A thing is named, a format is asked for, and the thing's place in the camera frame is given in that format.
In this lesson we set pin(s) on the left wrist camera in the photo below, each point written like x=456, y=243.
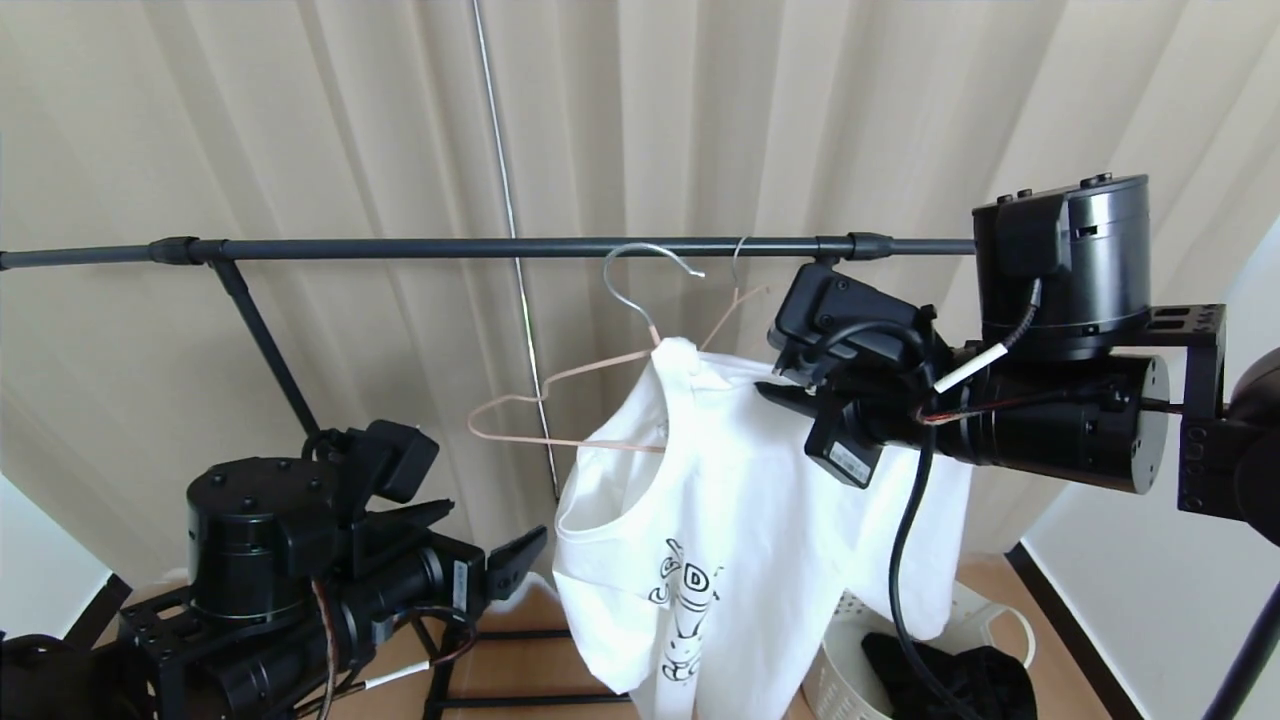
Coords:
x=400, y=460

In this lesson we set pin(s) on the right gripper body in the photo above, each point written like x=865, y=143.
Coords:
x=1060, y=430

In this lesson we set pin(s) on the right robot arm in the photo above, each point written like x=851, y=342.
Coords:
x=1080, y=260

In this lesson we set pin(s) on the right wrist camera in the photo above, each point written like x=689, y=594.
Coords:
x=840, y=305

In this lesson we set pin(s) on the white printed t-shirt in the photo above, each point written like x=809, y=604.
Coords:
x=750, y=520

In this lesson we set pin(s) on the black shorts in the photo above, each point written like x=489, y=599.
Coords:
x=990, y=690

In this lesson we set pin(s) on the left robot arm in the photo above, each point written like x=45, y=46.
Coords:
x=250, y=540

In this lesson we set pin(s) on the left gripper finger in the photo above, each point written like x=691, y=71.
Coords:
x=410, y=520
x=510, y=565

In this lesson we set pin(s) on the white laundry basket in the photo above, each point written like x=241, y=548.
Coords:
x=845, y=685

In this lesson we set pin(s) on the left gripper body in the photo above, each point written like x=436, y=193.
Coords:
x=420, y=590

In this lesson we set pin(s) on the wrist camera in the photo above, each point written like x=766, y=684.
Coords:
x=840, y=305
x=400, y=460

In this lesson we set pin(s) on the black clothes rack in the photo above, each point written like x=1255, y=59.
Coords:
x=400, y=248

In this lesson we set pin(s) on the pink clothes hanger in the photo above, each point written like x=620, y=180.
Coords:
x=631, y=319
x=736, y=275

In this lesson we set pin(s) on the beige curtain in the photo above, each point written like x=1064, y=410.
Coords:
x=300, y=120

